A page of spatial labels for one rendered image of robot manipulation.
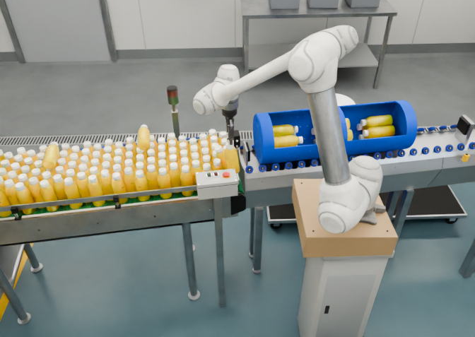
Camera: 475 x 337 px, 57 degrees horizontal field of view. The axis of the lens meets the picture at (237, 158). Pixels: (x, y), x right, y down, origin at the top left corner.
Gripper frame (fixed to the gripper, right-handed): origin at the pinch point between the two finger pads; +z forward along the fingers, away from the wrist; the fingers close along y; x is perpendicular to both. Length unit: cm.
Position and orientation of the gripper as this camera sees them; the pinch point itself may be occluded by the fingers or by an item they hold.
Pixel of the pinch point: (230, 140)
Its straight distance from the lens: 219.8
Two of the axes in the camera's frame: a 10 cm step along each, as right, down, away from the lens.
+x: -9.9, 1.0, -1.2
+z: 0.1, 7.8, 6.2
